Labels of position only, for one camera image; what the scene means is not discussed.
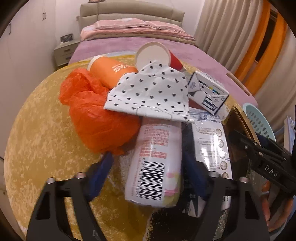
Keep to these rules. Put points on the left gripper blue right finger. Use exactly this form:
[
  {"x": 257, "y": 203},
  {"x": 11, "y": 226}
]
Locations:
[{"x": 196, "y": 171}]

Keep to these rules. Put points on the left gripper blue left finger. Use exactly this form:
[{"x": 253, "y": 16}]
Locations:
[{"x": 98, "y": 173}]

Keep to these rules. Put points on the pink yogurt bottle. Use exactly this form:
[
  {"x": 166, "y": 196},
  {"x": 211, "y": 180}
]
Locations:
[{"x": 154, "y": 177}]

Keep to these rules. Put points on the brown paper bag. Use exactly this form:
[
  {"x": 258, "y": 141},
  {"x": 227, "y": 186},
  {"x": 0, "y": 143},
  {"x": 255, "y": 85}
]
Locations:
[{"x": 236, "y": 120}]

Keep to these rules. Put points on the blue white milk carton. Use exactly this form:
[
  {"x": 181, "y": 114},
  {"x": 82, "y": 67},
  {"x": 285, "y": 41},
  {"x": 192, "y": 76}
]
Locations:
[{"x": 207, "y": 92}]

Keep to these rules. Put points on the person's right hand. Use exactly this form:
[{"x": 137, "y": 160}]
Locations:
[{"x": 276, "y": 209}]

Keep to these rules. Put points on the silver snack wrapper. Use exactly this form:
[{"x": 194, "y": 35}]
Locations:
[{"x": 210, "y": 143}]

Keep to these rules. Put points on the light blue plastic basket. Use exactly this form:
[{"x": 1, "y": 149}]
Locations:
[{"x": 259, "y": 123}]

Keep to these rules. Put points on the orange plastic bag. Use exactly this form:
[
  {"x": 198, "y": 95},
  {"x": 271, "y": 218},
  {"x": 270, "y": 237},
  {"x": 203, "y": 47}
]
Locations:
[{"x": 99, "y": 129}]

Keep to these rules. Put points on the beige curtain right panel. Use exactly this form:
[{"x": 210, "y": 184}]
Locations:
[{"x": 276, "y": 97}]

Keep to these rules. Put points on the beige curtain panel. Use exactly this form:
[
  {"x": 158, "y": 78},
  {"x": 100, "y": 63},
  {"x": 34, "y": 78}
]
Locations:
[
  {"x": 226, "y": 28},
  {"x": 276, "y": 97}
]

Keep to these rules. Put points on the yellow round plush rug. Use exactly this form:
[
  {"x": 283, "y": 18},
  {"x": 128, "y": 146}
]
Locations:
[{"x": 43, "y": 144}]

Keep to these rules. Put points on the white heart pattern paper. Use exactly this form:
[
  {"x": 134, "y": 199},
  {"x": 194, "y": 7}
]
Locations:
[{"x": 155, "y": 91}]

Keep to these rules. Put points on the orange sheer curtain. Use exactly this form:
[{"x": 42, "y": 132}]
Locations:
[{"x": 263, "y": 51}]

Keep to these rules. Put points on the orange paper cup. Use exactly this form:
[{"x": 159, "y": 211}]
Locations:
[{"x": 108, "y": 70}]

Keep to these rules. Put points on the beige nightstand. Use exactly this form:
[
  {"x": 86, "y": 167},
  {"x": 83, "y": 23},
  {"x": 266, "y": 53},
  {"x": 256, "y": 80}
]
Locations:
[{"x": 64, "y": 52}]

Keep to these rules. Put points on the red paper cup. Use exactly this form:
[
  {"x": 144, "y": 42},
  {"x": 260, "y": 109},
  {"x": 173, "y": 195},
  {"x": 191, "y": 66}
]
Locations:
[{"x": 155, "y": 51}]

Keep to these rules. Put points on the bed with purple cover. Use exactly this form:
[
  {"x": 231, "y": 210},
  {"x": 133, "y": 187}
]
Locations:
[{"x": 184, "y": 52}]

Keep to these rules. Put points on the pink folded blanket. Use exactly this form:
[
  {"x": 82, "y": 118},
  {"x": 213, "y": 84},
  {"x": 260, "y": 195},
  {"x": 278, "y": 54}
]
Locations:
[{"x": 91, "y": 33}]

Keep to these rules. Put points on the beige curtain left panel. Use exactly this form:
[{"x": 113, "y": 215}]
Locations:
[{"x": 226, "y": 28}]

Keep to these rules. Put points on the white wardrobe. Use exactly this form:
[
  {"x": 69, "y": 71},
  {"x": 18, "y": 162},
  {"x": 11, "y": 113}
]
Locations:
[{"x": 26, "y": 59}]

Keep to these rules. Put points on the left pink pillow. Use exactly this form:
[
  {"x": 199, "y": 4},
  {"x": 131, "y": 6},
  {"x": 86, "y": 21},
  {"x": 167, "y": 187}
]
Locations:
[{"x": 119, "y": 23}]

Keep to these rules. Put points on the pink pillow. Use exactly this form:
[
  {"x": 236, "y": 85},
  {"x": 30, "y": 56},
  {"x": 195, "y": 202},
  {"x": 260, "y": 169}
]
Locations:
[
  {"x": 119, "y": 23},
  {"x": 164, "y": 26}
]

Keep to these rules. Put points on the right pink pillow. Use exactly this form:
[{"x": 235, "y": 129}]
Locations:
[{"x": 164, "y": 26}]

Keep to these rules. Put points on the beige padded headboard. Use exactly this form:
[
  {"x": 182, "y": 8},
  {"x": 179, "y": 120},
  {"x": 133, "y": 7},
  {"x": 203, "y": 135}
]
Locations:
[{"x": 112, "y": 10}]

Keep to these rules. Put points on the dark item on headboard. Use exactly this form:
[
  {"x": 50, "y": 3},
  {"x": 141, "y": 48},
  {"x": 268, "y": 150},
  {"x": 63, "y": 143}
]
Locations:
[{"x": 95, "y": 1}]

